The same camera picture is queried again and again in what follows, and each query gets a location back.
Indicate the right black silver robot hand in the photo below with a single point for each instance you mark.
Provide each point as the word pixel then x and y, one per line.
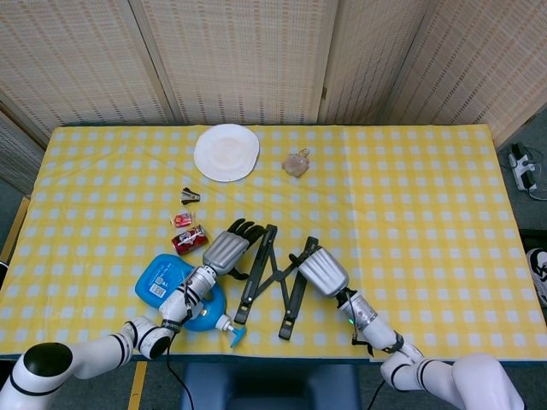
pixel 325 271

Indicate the small red snack packet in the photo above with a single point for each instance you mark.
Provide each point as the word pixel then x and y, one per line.
pixel 182 219

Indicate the beige woven folding screen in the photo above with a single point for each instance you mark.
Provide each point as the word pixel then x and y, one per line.
pixel 235 64

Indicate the black white sneaker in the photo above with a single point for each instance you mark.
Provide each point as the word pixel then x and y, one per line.
pixel 537 273

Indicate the black staple remover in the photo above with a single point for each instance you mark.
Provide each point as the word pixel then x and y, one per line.
pixel 190 195

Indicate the yellow white checked tablecloth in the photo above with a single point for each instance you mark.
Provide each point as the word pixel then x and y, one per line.
pixel 427 213

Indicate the white power strip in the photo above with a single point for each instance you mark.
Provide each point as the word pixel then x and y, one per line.
pixel 521 168

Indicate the dented red soda can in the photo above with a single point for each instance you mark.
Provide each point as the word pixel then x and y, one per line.
pixel 190 241

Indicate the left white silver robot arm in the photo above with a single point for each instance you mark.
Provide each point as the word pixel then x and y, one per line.
pixel 98 350

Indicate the white paper plate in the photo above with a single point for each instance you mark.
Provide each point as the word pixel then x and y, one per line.
pixel 226 154

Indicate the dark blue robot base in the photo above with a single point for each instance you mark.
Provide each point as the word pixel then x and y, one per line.
pixel 269 386

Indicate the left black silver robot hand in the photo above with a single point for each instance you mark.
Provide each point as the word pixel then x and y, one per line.
pixel 224 254

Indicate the blue pump detergent bottle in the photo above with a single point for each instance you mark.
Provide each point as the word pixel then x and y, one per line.
pixel 156 282

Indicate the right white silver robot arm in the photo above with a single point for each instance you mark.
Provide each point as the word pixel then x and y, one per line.
pixel 372 320

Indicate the black folding laptop stand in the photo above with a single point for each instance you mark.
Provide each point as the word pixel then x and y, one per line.
pixel 273 277

